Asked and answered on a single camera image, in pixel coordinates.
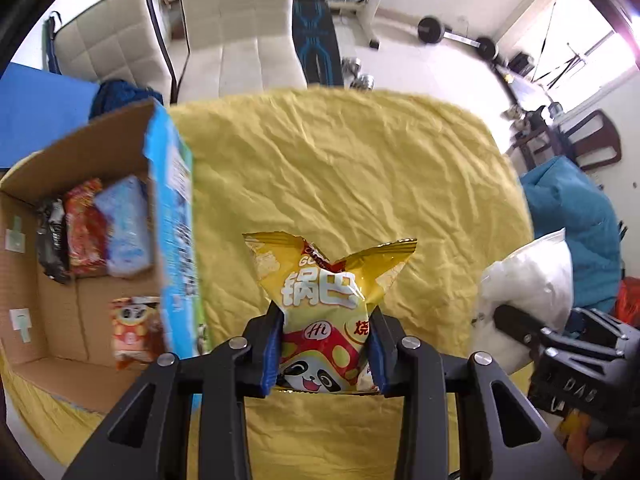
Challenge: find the floor barbell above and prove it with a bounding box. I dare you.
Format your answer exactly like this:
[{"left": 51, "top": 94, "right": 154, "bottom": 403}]
[{"left": 416, "top": 16, "right": 498, "bottom": 62}]

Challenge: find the red floral wet-wipe packet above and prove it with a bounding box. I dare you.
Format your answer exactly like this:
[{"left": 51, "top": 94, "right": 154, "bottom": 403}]
[{"left": 64, "top": 178, "right": 107, "bottom": 276}]

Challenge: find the teal bean bag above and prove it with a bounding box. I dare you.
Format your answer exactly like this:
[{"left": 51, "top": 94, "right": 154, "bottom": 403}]
[{"left": 520, "top": 156, "right": 622, "bottom": 313}]

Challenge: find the chrome dumbbell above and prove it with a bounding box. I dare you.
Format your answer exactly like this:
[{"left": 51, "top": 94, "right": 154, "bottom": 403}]
[{"left": 341, "top": 56, "right": 375, "bottom": 91}]

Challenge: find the black blue bench pad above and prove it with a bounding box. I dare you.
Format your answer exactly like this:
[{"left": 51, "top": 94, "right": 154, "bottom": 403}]
[{"left": 292, "top": 0, "right": 344, "bottom": 87}]

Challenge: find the white padded chair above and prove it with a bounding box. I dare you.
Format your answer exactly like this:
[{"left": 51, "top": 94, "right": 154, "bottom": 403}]
[
  {"left": 178, "top": 0, "right": 307, "bottom": 103},
  {"left": 44, "top": 0, "right": 177, "bottom": 104}
]

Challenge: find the light blue tissue packet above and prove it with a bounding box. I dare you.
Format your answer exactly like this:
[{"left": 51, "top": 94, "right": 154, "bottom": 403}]
[{"left": 94, "top": 176, "right": 153, "bottom": 278}]

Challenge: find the white soft pouch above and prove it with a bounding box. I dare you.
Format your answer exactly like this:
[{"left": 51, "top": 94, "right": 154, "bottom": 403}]
[{"left": 470, "top": 229, "right": 574, "bottom": 375}]

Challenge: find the dark blue fuzzy cloth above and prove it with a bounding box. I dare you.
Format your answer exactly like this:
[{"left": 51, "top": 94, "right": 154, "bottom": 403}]
[{"left": 89, "top": 79, "right": 164, "bottom": 120}]

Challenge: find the left white padded chair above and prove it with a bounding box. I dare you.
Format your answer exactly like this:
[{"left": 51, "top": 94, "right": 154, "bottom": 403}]
[{"left": 44, "top": 0, "right": 177, "bottom": 104}]

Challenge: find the small red snack packet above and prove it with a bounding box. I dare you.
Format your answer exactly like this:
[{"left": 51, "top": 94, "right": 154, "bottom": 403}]
[{"left": 110, "top": 296, "right": 165, "bottom": 370}]

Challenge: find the blue foam mat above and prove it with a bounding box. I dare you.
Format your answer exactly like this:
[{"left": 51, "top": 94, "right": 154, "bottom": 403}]
[{"left": 0, "top": 63, "right": 99, "bottom": 170}]

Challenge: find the black snack packet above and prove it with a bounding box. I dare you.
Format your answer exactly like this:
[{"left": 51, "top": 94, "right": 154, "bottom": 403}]
[{"left": 36, "top": 198, "right": 70, "bottom": 285}]

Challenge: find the dark wooden chair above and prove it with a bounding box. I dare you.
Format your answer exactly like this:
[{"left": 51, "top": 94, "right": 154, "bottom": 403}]
[{"left": 563, "top": 110, "right": 623, "bottom": 172}]

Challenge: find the right white padded chair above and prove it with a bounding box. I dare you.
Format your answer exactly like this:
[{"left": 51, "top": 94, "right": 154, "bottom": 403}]
[{"left": 178, "top": 0, "right": 307, "bottom": 103}]

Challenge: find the yellow tablecloth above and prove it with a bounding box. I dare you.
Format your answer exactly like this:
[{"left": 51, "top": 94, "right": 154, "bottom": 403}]
[{"left": 1, "top": 88, "right": 533, "bottom": 464}]

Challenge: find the open cardboard box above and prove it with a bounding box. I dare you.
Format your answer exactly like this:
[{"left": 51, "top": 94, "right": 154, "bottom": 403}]
[{"left": 1, "top": 99, "right": 205, "bottom": 413}]

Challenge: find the white weight bench rack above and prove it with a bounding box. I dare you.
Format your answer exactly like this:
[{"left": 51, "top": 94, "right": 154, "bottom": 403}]
[{"left": 322, "top": 0, "right": 402, "bottom": 51}]

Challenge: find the yellow panda snack packet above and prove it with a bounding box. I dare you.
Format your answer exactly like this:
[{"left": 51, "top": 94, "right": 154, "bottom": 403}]
[{"left": 243, "top": 231, "right": 418, "bottom": 394}]

